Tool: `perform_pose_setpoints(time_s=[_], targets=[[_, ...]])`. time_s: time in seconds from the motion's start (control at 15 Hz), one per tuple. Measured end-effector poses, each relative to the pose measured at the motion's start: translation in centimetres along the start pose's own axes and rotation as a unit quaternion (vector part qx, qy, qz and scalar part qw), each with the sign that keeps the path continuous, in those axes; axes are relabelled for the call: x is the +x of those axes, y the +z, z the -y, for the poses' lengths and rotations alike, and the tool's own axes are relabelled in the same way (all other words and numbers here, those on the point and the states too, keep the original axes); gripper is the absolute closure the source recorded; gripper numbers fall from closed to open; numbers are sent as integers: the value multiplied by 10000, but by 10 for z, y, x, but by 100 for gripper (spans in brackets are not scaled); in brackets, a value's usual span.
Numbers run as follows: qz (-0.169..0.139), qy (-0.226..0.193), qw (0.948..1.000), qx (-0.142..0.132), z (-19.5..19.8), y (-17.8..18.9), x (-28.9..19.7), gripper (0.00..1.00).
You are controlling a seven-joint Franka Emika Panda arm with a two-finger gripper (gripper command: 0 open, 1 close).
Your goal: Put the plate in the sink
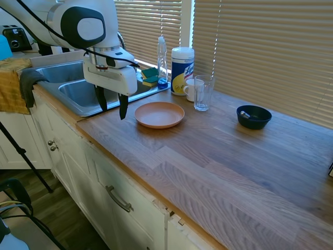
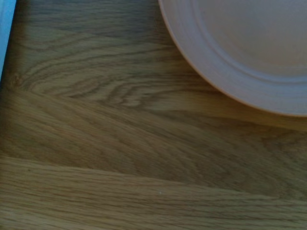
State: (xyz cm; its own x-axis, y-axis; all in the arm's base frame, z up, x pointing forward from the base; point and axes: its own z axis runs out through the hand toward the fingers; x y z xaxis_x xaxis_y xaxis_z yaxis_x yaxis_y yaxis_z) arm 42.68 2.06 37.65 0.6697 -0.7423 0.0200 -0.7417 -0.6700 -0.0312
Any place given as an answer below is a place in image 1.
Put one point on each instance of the narrow beige window blind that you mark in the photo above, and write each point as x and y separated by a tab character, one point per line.
148	28

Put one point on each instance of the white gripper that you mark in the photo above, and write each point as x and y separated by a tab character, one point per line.
114	79

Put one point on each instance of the yellow towel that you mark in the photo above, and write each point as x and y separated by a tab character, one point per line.
10	86

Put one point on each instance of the clear drinking glass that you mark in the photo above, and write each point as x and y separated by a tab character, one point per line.
203	95

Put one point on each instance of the orange plate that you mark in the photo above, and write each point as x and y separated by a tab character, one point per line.
159	114

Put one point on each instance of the black tripod leg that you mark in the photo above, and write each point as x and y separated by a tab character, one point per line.
23	156

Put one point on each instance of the dark blue bowl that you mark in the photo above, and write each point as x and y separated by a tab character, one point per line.
253	118

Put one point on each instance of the clear dish soap bottle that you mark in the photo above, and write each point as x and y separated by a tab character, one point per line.
162	65

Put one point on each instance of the stainless steel double sink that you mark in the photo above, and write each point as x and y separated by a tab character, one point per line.
75	95

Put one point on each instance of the light blue plastic object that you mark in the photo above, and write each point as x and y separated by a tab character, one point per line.
4	49

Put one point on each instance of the yellow green sponge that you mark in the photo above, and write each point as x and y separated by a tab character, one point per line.
150	81
149	72

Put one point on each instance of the small metal utensil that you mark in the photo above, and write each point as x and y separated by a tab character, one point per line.
244	114

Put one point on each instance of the Lysol wipes canister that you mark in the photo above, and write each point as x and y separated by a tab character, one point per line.
182	70

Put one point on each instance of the wide beige window blind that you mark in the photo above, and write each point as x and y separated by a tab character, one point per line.
265	52

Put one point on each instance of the black toaster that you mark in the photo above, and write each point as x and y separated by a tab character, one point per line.
17	39

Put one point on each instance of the white kitchen cabinet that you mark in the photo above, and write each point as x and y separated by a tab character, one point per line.
104	203

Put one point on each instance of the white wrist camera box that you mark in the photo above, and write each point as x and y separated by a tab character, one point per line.
122	58

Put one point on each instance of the grey dish cloth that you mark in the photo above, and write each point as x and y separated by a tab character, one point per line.
27	86

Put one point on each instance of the chrome kitchen faucet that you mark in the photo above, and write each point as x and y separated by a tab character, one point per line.
122	41

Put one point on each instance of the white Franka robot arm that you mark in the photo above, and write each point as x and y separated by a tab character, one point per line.
86	26

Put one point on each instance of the white ceramic mug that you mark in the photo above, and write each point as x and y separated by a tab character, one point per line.
190	89

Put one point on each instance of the black clamp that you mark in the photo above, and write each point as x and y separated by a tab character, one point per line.
18	192

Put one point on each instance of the round metal cabinet knob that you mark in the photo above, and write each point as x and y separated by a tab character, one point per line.
54	148
51	142

